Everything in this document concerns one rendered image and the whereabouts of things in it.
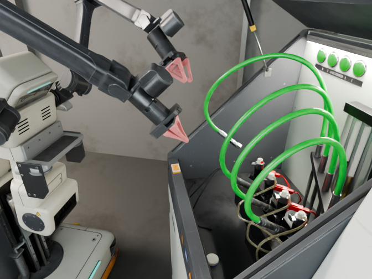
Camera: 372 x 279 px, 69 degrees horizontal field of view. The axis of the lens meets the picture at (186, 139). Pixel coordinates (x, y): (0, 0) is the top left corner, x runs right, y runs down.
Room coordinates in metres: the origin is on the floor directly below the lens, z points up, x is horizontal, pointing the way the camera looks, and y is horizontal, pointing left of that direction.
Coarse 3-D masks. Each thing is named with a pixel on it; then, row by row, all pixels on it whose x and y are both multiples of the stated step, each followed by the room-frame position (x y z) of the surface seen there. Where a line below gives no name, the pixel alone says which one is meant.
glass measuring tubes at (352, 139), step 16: (352, 112) 0.72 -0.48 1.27; (368, 112) 0.68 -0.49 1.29; (352, 128) 0.74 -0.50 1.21; (368, 128) 0.67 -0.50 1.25; (352, 144) 0.70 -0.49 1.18; (368, 144) 0.67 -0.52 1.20; (352, 160) 0.70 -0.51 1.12; (368, 160) 0.63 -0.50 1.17; (336, 176) 0.74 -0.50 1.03; (352, 176) 0.67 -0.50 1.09
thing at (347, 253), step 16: (368, 208) 0.36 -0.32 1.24; (352, 224) 0.37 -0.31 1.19; (368, 224) 0.35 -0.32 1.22; (352, 240) 0.35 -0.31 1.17; (368, 240) 0.33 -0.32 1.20; (336, 256) 0.36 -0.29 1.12; (352, 256) 0.34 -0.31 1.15; (368, 256) 0.32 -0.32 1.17; (320, 272) 0.36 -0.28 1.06; (336, 272) 0.34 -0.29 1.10; (352, 272) 0.32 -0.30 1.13; (368, 272) 0.30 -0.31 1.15
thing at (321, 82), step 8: (256, 56) 0.81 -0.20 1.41; (264, 56) 0.80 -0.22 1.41; (272, 56) 0.79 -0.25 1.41; (280, 56) 0.79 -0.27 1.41; (288, 56) 0.78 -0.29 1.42; (296, 56) 0.78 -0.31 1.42; (240, 64) 0.81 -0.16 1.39; (304, 64) 0.77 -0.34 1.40; (312, 64) 0.77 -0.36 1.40; (232, 72) 0.82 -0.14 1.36; (216, 80) 0.83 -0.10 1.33; (320, 80) 0.76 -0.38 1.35; (208, 96) 0.83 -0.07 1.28; (208, 120) 0.83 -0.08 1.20; (216, 128) 0.83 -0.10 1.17; (320, 136) 0.76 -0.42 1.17
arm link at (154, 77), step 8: (152, 64) 0.67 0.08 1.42; (144, 72) 0.67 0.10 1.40; (152, 72) 0.65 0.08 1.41; (160, 72) 0.66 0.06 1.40; (168, 72) 0.70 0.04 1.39; (136, 80) 0.67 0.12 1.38; (144, 80) 0.66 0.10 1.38; (152, 80) 0.65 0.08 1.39; (160, 80) 0.65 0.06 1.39; (168, 80) 0.66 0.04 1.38; (112, 88) 0.64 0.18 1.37; (120, 88) 0.64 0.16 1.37; (128, 88) 0.68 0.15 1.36; (144, 88) 0.66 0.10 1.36; (152, 88) 0.65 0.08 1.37; (160, 88) 0.65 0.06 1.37; (120, 96) 0.65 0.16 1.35; (128, 96) 0.65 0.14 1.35; (152, 96) 0.66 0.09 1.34
